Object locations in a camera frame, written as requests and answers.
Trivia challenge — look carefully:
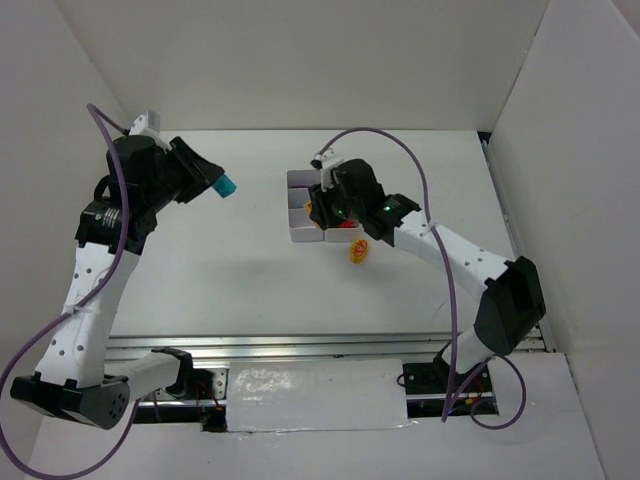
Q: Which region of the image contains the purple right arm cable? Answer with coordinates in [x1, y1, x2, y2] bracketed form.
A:
[317, 128, 526, 430]

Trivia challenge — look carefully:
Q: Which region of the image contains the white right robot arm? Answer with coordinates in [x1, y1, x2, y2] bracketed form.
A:
[309, 157, 546, 375]

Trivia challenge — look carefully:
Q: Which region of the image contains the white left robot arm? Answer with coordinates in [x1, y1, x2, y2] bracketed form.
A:
[10, 134, 227, 430]

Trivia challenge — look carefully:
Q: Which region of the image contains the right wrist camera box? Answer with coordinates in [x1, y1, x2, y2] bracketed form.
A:
[310, 148, 345, 192]

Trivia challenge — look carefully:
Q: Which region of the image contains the teal and yellow brick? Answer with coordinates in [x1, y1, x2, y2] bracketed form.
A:
[212, 174, 237, 198]

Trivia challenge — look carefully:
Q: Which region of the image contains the orange butterfly block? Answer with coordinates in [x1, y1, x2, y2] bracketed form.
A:
[349, 239, 369, 264]

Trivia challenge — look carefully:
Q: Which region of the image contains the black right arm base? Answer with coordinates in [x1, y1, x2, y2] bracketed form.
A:
[396, 361, 493, 399]

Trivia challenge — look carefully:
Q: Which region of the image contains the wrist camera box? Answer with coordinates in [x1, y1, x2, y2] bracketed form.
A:
[310, 148, 345, 192]
[129, 109, 161, 136]

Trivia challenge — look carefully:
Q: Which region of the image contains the white cover board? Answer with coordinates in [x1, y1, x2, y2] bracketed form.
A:
[226, 359, 409, 433]

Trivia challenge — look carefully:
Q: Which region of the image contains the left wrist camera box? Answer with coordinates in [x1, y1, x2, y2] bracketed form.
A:
[129, 109, 161, 136]

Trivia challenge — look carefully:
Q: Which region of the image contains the white left divided container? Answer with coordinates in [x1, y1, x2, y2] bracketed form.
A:
[286, 169, 324, 243]

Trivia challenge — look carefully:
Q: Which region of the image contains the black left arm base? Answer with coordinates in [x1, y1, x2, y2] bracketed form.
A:
[189, 368, 228, 401]

